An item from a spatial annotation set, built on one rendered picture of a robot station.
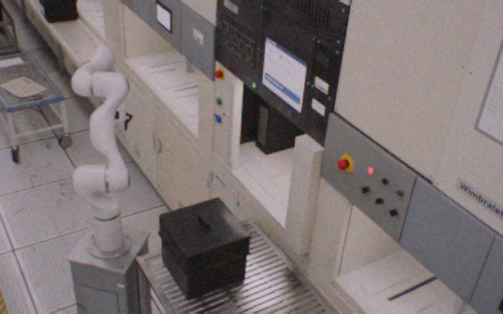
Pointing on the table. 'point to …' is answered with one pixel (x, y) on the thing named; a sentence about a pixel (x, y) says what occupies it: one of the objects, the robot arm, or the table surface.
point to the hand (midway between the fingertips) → (116, 128)
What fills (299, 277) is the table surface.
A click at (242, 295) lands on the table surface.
